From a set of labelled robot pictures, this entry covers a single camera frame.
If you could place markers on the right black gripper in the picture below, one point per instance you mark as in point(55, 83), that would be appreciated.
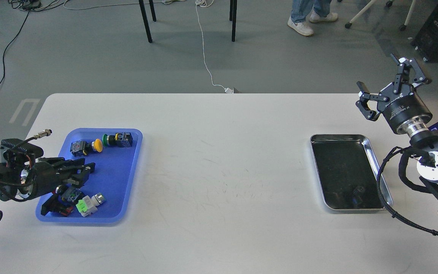
point(405, 108)

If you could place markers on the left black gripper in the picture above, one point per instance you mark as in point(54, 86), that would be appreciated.
point(48, 173)

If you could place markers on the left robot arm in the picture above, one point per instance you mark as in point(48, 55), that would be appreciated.
point(25, 175)

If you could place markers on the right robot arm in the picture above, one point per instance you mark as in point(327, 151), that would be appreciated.
point(418, 165)

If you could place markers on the blue plastic tray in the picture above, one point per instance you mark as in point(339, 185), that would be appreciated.
point(113, 177)

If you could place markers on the white chair base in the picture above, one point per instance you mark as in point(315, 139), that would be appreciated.
point(398, 13)

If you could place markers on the white sneaker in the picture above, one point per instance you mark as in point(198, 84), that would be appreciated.
point(300, 28)
point(316, 18)

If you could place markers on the metal tray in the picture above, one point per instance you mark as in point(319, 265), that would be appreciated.
point(343, 162)

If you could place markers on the black table leg right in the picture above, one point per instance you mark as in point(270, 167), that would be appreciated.
point(232, 17)

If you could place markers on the black table leg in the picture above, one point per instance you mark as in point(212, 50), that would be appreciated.
point(232, 17)
point(145, 17)

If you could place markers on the black table leg left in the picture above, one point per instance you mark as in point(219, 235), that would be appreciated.
point(145, 17)

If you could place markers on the red mushroom button switch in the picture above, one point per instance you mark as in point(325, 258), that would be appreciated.
point(69, 194)

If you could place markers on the yellow push button switch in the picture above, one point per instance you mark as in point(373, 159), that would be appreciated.
point(84, 148)

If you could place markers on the black selector switch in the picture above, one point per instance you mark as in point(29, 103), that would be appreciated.
point(55, 205)

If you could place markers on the white green button switch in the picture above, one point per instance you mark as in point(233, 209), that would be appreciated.
point(88, 205)

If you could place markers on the green push button switch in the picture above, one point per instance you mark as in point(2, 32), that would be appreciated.
point(119, 139)

